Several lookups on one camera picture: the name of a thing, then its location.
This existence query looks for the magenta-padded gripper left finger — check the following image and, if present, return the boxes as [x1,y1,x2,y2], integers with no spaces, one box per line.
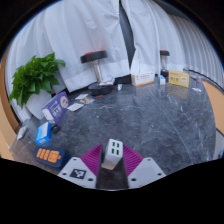
[57,143,105,190]

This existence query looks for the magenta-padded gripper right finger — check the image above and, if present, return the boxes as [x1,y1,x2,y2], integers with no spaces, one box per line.
[121,144,167,190]

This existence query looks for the navy power strip orange sockets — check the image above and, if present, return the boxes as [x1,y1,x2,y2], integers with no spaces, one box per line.
[32,146,72,169]

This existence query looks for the small black round cap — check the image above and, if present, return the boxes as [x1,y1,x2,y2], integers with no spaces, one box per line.
[50,124,62,135]

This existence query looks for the blue and white box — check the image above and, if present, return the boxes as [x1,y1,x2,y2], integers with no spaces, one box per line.
[35,121,53,146]

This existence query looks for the white flat packet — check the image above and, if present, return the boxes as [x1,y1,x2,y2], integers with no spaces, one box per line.
[66,102,85,112]

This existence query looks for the white orange sachet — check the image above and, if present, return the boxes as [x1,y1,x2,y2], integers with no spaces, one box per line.
[16,125,29,140]

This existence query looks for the purple and white box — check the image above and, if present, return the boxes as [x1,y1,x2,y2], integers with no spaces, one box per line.
[41,91,70,125]

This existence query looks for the brown flat packet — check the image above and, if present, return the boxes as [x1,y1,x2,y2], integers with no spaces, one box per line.
[79,96,95,105]

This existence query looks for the pale flat packet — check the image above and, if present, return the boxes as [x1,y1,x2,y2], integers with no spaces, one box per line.
[74,93,89,101]

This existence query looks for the white orange carton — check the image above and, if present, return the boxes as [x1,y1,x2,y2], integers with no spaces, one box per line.
[130,70,156,88]

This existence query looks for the small blue white box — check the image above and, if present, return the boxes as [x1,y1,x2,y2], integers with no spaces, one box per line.
[157,74,167,86]

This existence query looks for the white packet on dumbbell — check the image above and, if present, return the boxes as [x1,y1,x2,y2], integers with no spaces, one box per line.
[99,77,116,86]

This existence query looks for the yellow card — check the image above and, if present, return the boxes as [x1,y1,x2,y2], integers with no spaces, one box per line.
[168,69,191,89]

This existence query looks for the green plant in white pot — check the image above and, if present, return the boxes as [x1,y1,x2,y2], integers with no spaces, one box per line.
[8,52,67,121]

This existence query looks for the small black red dumbbell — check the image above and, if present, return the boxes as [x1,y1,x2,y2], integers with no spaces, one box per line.
[159,49,171,78]

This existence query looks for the white vertical blinds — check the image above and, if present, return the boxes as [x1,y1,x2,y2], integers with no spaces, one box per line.
[169,13,224,88]

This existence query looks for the white curtain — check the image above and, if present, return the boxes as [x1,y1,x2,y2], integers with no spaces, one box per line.
[4,0,188,124]

